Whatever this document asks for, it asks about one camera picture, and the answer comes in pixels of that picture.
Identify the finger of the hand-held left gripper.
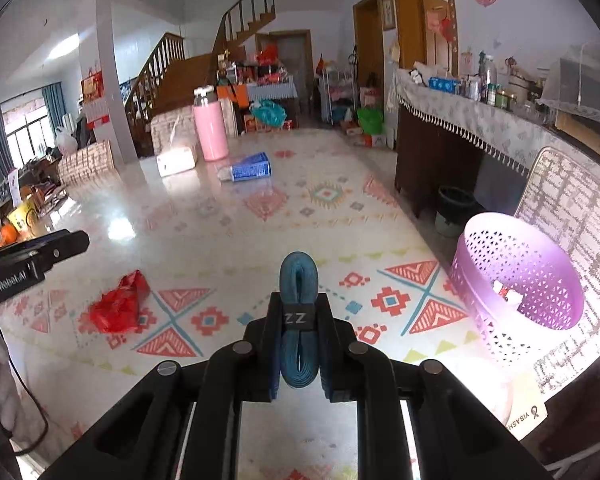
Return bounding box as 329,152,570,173
27,230,90,272

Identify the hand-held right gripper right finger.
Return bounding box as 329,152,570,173
314,292,553,480

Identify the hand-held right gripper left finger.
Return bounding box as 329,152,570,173
39,291,287,480

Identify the blue belt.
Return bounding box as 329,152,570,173
278,252,321,388

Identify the red plastic bag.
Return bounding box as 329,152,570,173
89,270,151,335

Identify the purple perforated plastic basket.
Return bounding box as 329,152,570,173
450,212,586,368

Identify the chair back with woven cover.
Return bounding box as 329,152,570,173
57,141,121,186
151,105,198,156

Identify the patterned table cover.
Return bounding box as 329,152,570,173
0,127,556,480

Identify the blue window curtain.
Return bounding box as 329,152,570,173
42,82,66,133

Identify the white tissue pack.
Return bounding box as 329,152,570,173
156,146,199,177

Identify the pink insulated bottle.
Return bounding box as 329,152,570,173
193,86,229,162

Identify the black waste bin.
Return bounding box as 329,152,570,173
435,186,477,238

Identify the beige label tag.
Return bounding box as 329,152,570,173
500,370,548,436

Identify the wooden staircase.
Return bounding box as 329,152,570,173
125,0,276,158

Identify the dark wooden cabinet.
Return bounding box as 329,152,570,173
395,102,486,218

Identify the green plastic bag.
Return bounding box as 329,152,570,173
356,107,384,135

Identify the teal plastic bag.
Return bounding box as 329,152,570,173
250,100,287,128

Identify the metal storage rack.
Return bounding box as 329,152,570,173
320,62,358,123

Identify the fringed grey tablecloth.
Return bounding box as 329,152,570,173
392,67,600,181

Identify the large chair with woven cover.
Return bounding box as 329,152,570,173
515,146,600,396

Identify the tall glass bottle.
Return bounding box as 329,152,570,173
480,54,498,103

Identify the mesh food cover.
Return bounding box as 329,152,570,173
537,42,600,126

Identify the black cable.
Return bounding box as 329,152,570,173
0,310,49,456

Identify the red wall calendar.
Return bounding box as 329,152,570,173
80,71,110,126

